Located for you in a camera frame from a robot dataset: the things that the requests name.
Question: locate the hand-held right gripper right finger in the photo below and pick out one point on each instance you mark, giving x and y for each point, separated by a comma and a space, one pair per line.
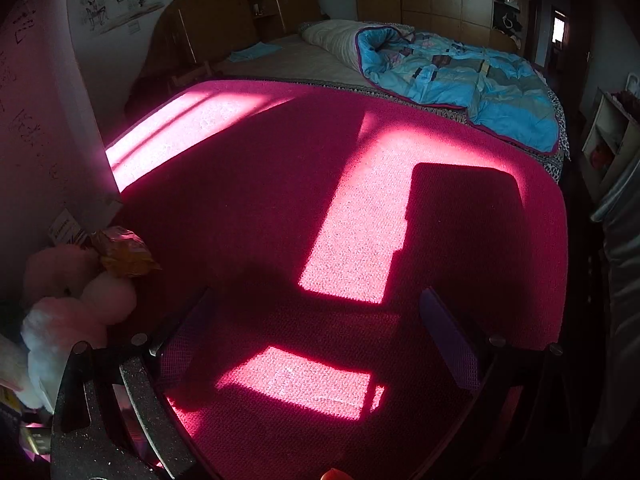
445, 335

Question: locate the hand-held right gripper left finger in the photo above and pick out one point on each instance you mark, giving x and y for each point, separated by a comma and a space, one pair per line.
190, 320

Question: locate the yellow snack packet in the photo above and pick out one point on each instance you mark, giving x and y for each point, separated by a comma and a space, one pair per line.
125, 252

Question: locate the white pink plush toy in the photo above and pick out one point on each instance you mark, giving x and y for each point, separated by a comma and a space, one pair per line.
65, 310

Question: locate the grey white long box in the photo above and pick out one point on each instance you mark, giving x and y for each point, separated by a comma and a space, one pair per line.
62, 227

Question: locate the red tablecloth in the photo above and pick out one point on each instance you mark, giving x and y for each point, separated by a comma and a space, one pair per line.
250, 210

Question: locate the grey cloth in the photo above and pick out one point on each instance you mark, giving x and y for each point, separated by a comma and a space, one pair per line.
620, 285

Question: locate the blue patchwork quilt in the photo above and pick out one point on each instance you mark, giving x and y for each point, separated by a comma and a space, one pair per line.
500, 110

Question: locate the white shelf unit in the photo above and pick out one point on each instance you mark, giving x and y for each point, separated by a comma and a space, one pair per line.
612, 125

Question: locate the light blue cloth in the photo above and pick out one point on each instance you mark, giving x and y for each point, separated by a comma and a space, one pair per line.
260, 50

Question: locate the bed with patterned sheet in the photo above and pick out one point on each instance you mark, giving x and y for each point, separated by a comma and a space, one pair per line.
300, 60

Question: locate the wooden bed headboard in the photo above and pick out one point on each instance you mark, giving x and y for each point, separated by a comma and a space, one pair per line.
210, 10

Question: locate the white quilt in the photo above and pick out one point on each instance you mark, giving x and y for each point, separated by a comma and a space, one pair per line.
335, 40

